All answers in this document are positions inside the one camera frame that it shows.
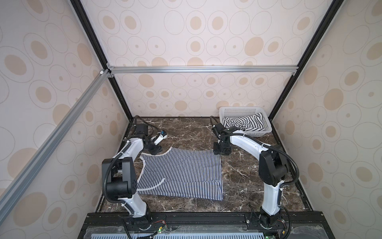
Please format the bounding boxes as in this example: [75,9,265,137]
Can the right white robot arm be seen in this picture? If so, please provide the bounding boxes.
[211,123,299,229]

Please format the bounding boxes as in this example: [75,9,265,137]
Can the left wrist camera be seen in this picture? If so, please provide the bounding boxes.
[151,130,168,145]

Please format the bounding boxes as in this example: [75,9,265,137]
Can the back aluminium frame rail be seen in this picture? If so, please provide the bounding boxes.
[109,65,298,75]

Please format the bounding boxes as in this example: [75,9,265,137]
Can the left aluminium frame rail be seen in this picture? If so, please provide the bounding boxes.
[1,69,110,224]

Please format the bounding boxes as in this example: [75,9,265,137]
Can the blue white striped tank top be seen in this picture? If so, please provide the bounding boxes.
[137,147,223,201]

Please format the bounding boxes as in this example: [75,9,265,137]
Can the white plastic laundry basket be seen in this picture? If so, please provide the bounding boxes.
[219,106,272,137]

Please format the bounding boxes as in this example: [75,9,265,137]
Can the aluminium frame rail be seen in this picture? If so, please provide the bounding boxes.
[109,65,298,75]
[1,69,110,224]

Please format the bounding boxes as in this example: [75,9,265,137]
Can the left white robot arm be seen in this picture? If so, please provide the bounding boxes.
[101,122,167,218]

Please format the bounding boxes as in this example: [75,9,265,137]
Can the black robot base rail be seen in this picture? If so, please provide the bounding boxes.
[78,211,335,239]

